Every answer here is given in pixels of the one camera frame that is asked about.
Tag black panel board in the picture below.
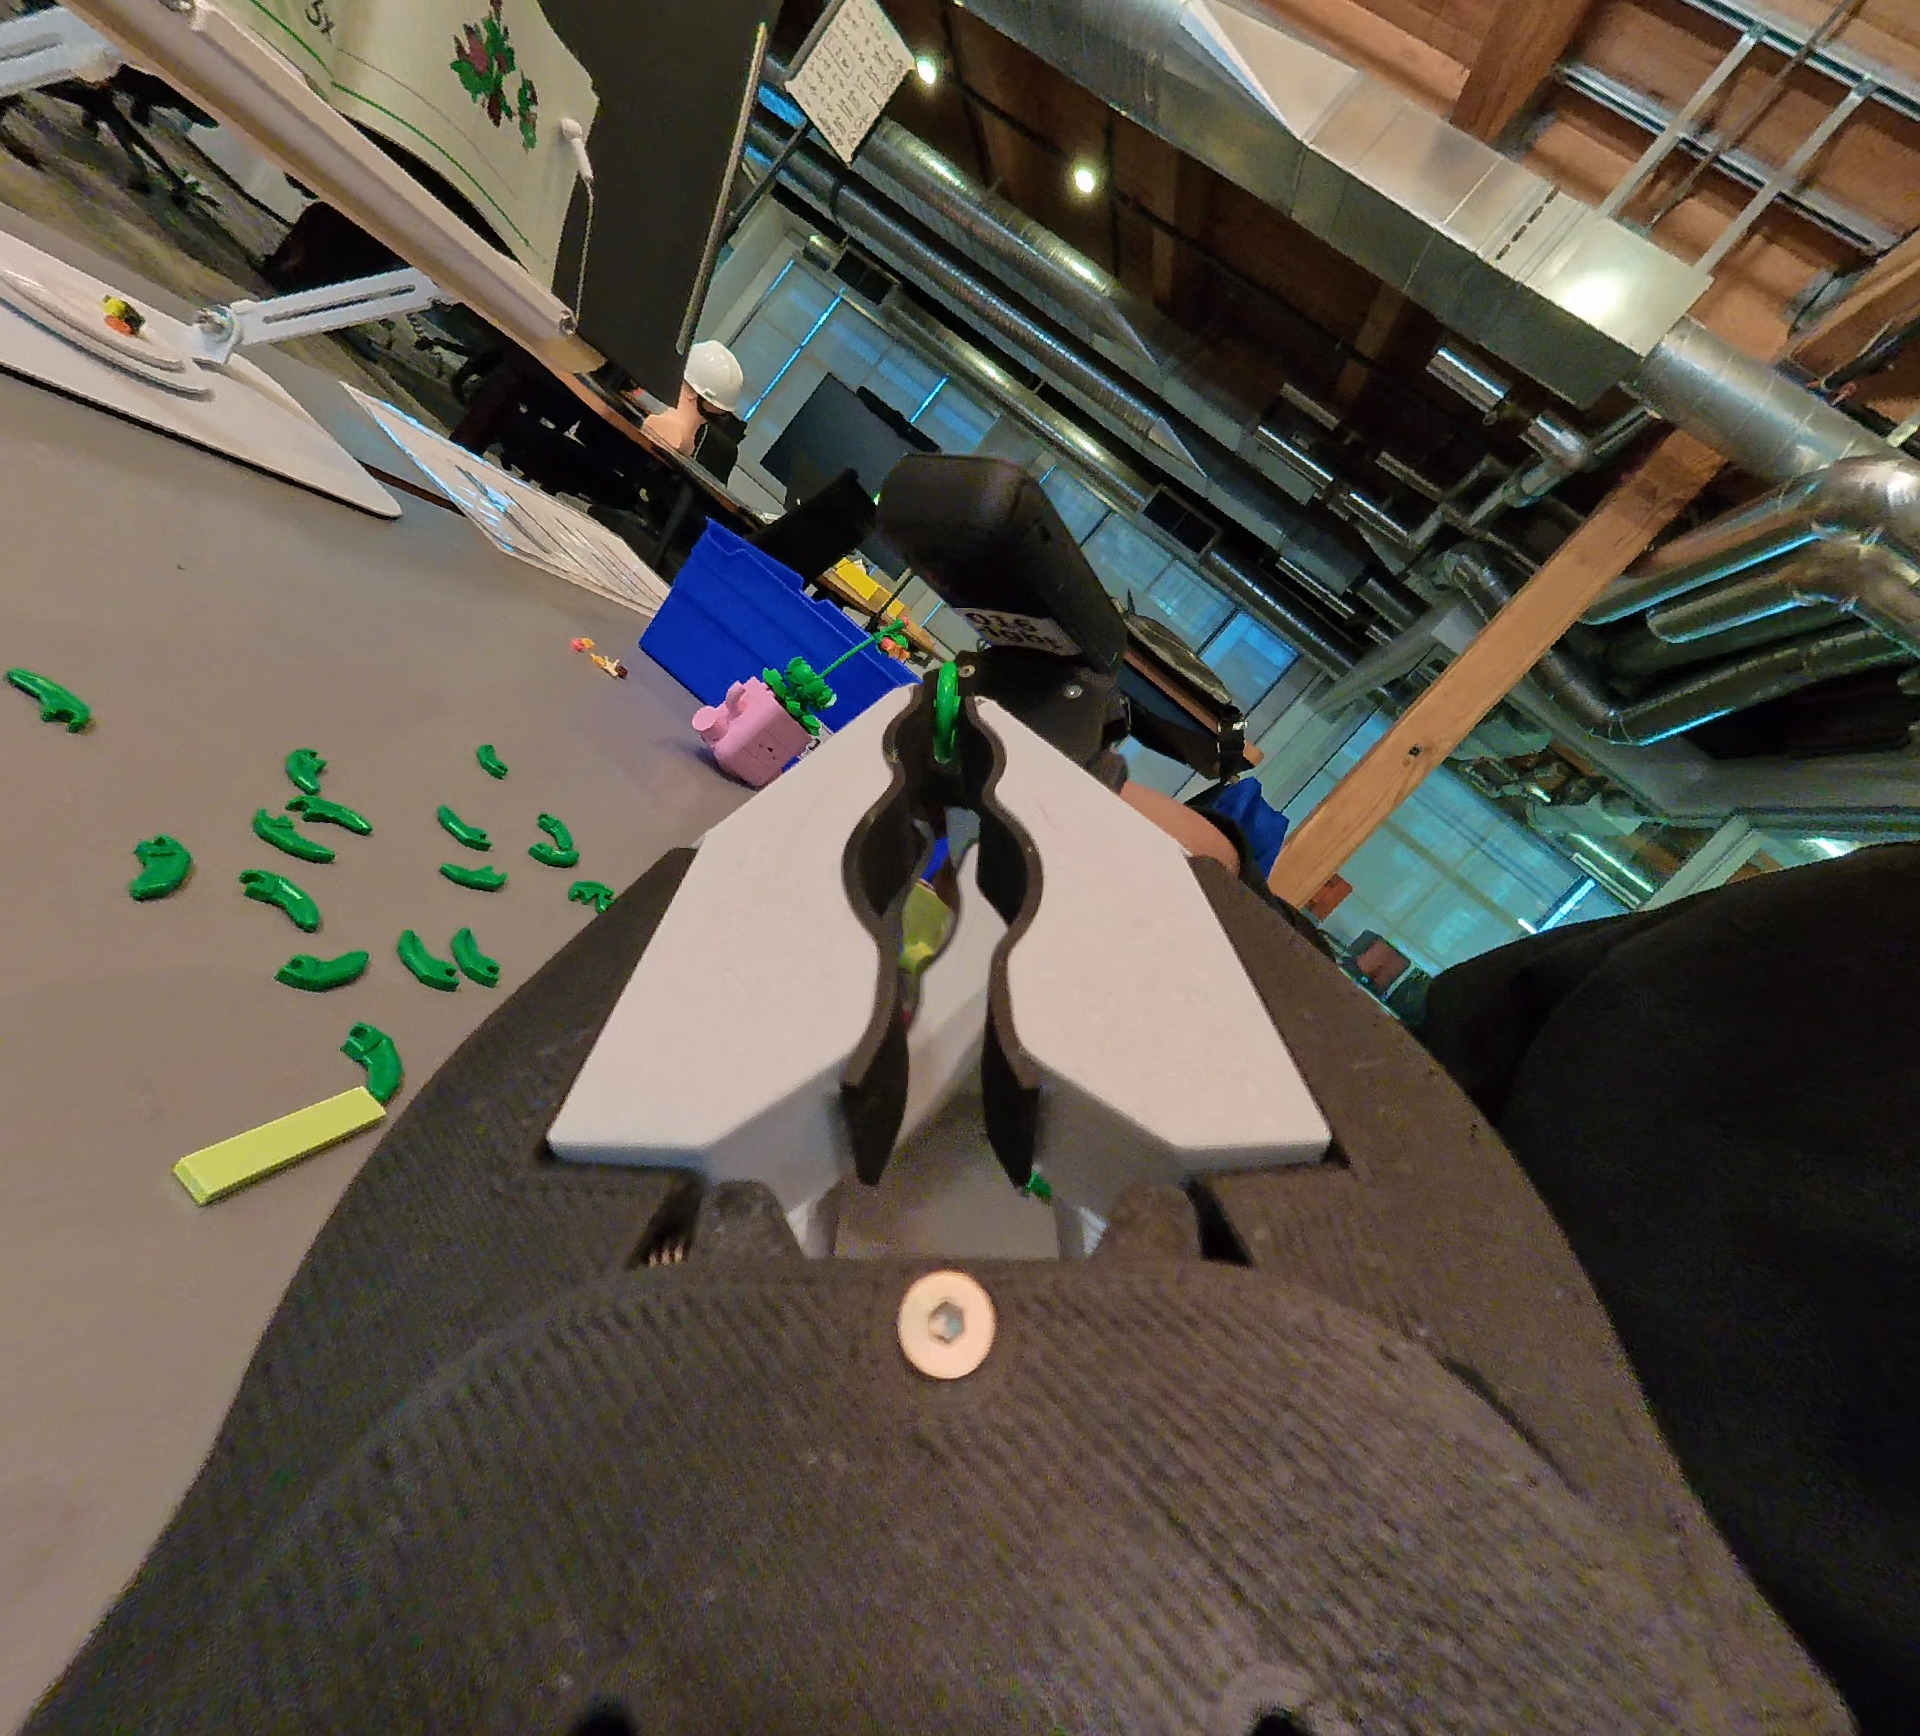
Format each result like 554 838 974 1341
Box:
408 0 783 406

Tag lime green flat toy tile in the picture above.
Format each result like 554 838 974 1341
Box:
171 1088 390 1211

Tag hanging white printed card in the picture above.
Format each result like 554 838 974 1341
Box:
783 0 920 171

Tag pink toy pot with plant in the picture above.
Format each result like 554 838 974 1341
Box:
689 622 920 787

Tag scattered green toy leaves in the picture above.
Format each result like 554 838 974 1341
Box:
0 667 618 1106

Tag silver ceiling air duct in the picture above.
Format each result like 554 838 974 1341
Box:
736 0 1920 504

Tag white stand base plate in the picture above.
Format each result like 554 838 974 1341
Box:
0 230 408 523

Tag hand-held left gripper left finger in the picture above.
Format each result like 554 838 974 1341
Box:
548 684 934 1262

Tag blue plastic bin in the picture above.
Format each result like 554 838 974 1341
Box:
640 518 925 733

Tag dark wall monitor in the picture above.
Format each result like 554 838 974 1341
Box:
756 369 943 511

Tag person's right hand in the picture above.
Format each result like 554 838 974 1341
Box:
1116 778 1240 871

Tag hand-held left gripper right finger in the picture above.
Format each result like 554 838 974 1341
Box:
957 689 1334 1262

